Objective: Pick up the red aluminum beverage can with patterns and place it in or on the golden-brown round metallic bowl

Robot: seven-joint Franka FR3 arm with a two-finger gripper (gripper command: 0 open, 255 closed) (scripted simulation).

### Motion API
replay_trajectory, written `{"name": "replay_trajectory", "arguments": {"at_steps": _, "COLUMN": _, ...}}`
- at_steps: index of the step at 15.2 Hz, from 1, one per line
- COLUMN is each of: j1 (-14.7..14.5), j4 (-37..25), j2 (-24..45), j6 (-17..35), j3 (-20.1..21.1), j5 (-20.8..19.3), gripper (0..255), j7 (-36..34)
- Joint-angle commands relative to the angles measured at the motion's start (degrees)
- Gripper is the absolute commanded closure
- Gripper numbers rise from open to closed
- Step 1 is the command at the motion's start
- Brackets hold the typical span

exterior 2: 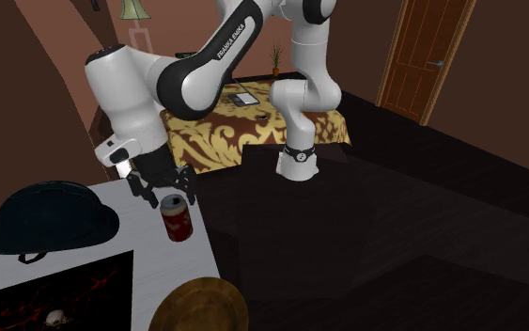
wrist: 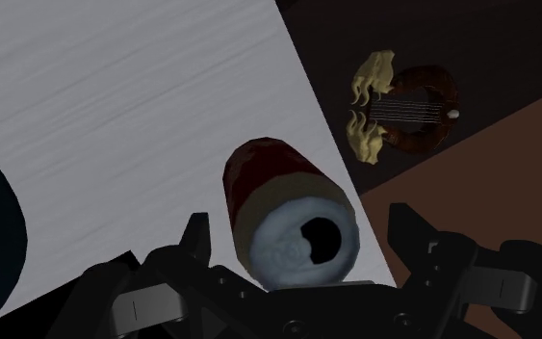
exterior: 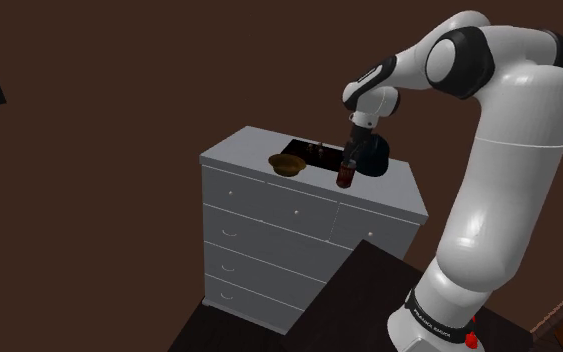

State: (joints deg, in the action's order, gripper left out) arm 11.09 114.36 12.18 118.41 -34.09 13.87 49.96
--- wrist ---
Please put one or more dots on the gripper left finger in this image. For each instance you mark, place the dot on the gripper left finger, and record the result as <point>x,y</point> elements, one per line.
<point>172,281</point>

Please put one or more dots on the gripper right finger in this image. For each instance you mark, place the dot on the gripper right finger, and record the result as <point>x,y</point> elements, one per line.
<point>458,277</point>

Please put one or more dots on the red and cream can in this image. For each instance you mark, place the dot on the red and cream can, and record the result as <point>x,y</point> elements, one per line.
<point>275,206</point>

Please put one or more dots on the brown lyre with cream scrolls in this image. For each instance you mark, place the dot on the brown lyre with cream scrolls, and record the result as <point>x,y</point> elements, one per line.
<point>404,110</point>

